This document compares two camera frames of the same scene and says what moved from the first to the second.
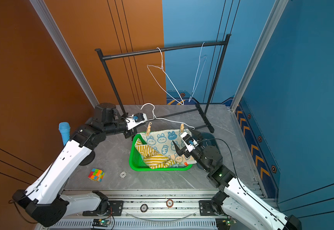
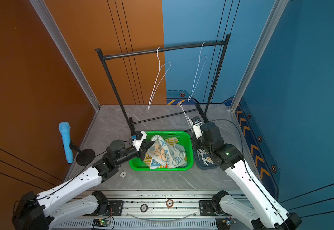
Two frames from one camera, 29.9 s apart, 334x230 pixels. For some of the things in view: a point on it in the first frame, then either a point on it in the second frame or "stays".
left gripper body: x=130 y=133 → x=140 y=153
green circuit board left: x=101 y=222 stays
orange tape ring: x=172 y=203 stays
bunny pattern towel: x=162 y=141 → x=162 y=155
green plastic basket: x=137 y=162 stays
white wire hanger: x=164 y=119 → x=185 y=116
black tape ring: x=144 y=208 stays
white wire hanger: x=162 y=86 → x=160 y=68
